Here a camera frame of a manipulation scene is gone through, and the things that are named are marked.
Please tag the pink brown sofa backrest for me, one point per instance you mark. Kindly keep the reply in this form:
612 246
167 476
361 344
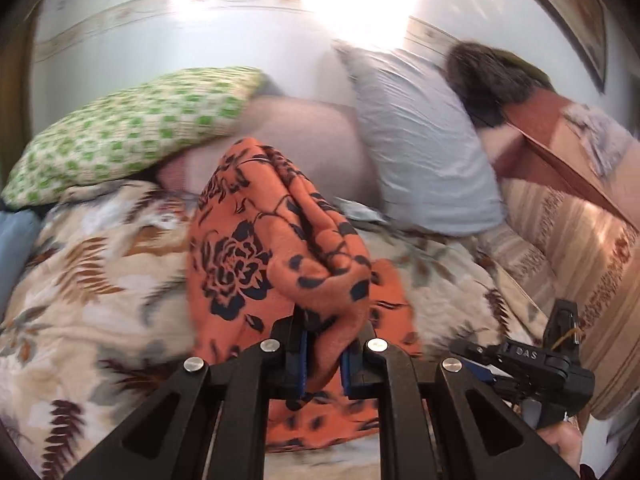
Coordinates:
545 150

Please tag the framed wall painting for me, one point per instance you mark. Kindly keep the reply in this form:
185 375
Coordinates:
575 5

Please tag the leaf print blanket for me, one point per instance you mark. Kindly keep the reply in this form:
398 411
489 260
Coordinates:
100 285

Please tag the dark fuzzy cushion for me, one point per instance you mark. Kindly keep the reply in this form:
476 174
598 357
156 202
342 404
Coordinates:
480 80

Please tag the blue folded cloth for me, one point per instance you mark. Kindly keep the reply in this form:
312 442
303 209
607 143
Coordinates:
17 250

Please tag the olive cloth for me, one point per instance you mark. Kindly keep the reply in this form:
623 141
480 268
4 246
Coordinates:
530 72

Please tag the grey crumpled cloth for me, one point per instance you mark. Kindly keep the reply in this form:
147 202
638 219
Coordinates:
600 135

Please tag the person's right hand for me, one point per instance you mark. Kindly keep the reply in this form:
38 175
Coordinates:
565 447

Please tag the grey pillow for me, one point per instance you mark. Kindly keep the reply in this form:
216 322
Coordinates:
425 150

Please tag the green checked pillow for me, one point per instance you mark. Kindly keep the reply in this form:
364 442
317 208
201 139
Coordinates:
125 130

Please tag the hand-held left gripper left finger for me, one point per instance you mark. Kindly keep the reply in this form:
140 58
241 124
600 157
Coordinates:
301 360

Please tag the brown striped blanket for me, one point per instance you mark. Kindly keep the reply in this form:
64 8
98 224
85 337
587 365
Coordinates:
565 250

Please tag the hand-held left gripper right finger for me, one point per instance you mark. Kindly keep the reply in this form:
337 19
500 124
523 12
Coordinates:
346 370

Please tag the orange floral blouse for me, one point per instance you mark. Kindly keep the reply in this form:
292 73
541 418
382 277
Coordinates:
235 260

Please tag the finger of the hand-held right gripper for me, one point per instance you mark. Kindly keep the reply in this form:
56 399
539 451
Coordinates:
472 349
486 372

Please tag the pink bolster cushion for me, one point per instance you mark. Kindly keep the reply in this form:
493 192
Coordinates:
310 130

